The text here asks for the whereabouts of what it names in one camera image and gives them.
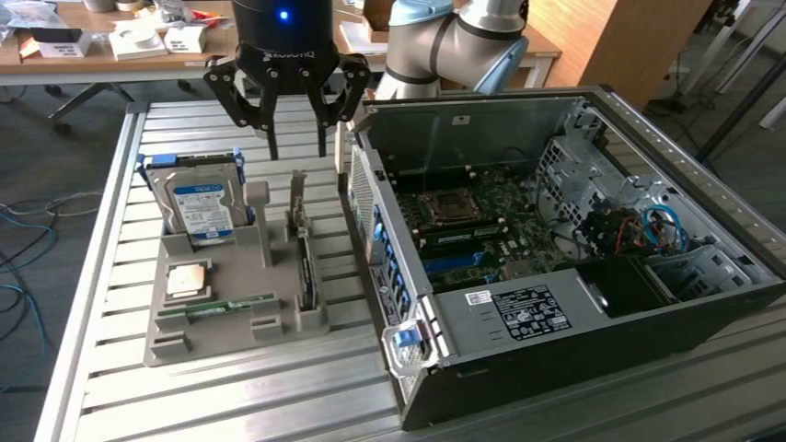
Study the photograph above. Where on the CPU socket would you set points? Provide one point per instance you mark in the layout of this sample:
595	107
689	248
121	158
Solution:
448	205

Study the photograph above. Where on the black open PC case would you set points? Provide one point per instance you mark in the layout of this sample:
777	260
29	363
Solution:
553	382

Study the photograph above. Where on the silver CPU chip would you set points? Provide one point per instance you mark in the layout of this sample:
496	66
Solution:
186	281

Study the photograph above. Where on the brown cardboard box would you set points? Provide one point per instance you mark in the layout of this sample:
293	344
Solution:
374	14

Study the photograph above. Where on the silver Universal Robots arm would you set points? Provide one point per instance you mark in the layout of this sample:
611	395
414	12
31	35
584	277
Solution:
424	46

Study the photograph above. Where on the green RAM stick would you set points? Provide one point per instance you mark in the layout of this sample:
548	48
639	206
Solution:
216	307
461	236

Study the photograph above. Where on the blue case release latch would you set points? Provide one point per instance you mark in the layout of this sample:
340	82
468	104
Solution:
406	340

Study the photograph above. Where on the black power connector bundle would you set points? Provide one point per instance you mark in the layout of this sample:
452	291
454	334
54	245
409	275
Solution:
605	230

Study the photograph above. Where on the small white labelled box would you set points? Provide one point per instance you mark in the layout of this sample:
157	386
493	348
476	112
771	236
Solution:
185	40

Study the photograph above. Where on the grey cup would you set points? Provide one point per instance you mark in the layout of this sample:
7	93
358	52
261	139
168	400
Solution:
99	5

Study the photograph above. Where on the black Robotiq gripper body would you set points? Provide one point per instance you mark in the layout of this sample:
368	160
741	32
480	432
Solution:
282	41

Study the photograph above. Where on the silver metal disk bay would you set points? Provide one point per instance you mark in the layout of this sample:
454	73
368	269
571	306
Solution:
700	276

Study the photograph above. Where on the grey power supply unit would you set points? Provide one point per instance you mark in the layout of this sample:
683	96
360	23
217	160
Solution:
480	322

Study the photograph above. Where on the flat white box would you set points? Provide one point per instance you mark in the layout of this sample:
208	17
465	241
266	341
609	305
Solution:
138	53

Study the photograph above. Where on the green motherboard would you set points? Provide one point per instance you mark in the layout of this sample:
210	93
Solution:
523	230

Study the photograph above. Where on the white paper stack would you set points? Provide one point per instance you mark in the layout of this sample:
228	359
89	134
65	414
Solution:
362	41

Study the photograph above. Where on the beige tape roll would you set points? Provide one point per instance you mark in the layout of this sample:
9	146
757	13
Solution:
130	4

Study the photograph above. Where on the blue expansion slot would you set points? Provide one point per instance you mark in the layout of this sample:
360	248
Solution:
452	264

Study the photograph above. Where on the white tape roll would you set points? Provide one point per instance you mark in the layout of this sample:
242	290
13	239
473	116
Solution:
141	38

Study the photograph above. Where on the black metal pole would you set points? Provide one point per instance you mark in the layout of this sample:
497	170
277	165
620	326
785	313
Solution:
740	110

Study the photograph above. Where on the white box with black insert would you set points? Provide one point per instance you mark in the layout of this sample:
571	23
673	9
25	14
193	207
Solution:
62	43

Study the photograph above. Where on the grey plastic parts rack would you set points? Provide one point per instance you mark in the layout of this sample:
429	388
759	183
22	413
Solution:
240	276

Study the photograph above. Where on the hard disk in blue caddy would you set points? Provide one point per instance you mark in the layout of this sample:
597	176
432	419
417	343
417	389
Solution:
197	202

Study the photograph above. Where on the wooden cabinet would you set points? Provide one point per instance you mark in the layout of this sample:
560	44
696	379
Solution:
645	46

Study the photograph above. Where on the graphics card with metal bracket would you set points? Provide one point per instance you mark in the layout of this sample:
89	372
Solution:
305	271

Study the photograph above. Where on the wooden office desk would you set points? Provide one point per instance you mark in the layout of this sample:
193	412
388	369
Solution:
357	60
93	64

